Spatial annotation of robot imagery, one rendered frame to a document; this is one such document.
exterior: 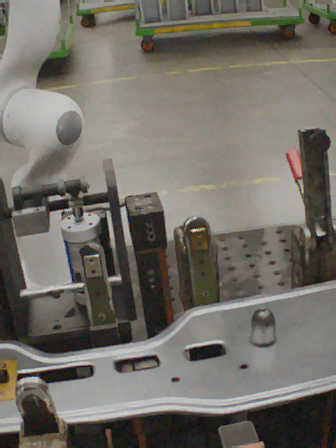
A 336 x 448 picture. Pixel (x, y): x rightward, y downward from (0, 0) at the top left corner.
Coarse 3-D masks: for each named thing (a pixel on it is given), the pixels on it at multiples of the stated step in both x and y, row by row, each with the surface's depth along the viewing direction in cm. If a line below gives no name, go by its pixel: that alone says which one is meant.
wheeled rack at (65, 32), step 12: (0, 12) 813; (0, 24) 818; (60, 24) 654; (72, 24) 825; (0, 36) 828; (60, 36) 743; (72, 36) 762; (0, 48) 733; (60, 48) 676; (0, 60) 664; (60, 60) 677; (60, 72) 680
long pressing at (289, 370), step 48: (192, 336) 89; (240, 336) 87; (288, 336) 86; (48, 384) 82; (96, 384) 81; (144, 384) 81; (192, 384) 80; (240, 384) 79; (288, 384) 77; (0, 432) 75
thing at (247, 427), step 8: (240, 424) 74; (248, 424) 73; (224, 432) 73; (232, 432) 73; (240, 432) 72; (248, 432) 72; (224, 440) 71; (232, 440) 71; (240, 440) 71; (248, 440) 71; (256, 440) 71
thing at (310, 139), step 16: (304, 128) 93; (320, 128) 92; (304, 144) 92; (320, 144) 89; (304, 160) 93; (320, 160) 94; (304, 176) 94; (320, 176) 95; (304, 192) 95; (320, 192) 95; (320, 208) 96
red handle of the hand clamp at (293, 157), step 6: (294, 150) 103; (288, 156) 104; (294, 156) 103; (288, 162) 104; (294, 162) 102; (300, 162) 102; (294, 168) 102; (300, 168) 102; (294, 174) 102; (300, 174) 101; (294, 180) 102; (300, 180) 101; (300, 186) 101; (300, 192) 101; (318, 222) 97; (318, 228) 97; (318, 234) 96; (324, 234) 96; (318, 240) 97
